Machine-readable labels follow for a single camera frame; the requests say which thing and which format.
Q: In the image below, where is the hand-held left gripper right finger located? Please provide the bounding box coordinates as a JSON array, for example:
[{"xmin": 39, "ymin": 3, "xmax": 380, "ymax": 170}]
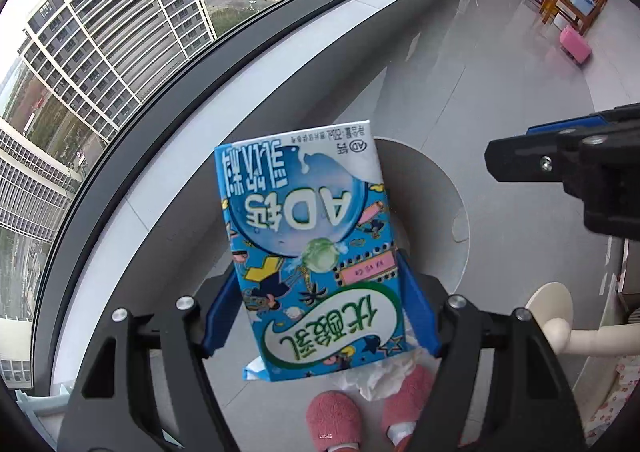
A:
[{"xmin": 397, "ymin": 252, "xmax": 591, "ymax": 452}]

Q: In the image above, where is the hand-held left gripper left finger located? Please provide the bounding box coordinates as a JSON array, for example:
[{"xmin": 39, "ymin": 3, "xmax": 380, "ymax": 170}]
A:
[{"xmin": 57, "ymin": 272, "xmax": 247, "ymax": 452}]

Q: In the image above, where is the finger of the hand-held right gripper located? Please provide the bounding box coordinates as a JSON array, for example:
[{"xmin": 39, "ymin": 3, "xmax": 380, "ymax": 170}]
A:
[
  {"xmin": 484, "ymin": 129, "xmax": 568, "ymax": 183},
  {"xmin": 525, "ymin": 113, "xmax": 611, "ymax": 137}
]

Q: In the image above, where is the white tissue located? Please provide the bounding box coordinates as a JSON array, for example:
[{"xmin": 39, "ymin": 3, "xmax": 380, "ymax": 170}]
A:
[{"xmin": 330, "ymin": 349, "xmax": 423, "ymax": 400}]

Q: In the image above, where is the round white trash bin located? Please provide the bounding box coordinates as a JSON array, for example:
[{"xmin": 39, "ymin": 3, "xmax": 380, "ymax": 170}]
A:
[{"xmin": 375, "ymin": 136, "xmax": 472, "ymax": 294}]

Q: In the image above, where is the blue milk carton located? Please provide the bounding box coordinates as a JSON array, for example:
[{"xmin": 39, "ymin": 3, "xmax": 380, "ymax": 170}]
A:
[{"xmin": 214, "ymin": 120, "xmax": 417, "ymax": 383}]

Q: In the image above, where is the pink stool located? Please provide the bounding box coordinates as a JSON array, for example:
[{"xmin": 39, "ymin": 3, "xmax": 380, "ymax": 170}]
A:
[{"xmin": 559, "ymin": 26, "xmax": 593, "ymax": 67}]

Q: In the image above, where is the wooden chair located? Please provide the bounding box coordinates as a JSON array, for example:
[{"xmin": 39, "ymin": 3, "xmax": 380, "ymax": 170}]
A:
[{"xmin": 540, "ymin": 0, "xmax": 608, "ymax": 36}]

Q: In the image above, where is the cream plastic stand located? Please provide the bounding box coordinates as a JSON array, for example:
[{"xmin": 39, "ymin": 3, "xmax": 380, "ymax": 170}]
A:
[{"xmin": 524, "ymin": 282, "xmax": 636, "ymax": 358}]

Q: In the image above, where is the floral cloth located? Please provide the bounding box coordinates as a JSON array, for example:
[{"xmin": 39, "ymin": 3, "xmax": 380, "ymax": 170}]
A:
[{"xmin": 582, "ymin": 352, "xmax": 640, "ymax": 448}]

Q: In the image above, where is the high-rise apartment building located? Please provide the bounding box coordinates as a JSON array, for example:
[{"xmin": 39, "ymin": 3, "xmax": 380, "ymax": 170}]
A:
[{"xmin": 17, "ymin": 0, "xmax": 218, "ymax": 145}]

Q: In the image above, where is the black window frame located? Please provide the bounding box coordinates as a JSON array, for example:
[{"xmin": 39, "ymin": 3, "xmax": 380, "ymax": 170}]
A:
[{"xmin": 30, "ymin": 0, "xmax": 496, "ymax": 383}]

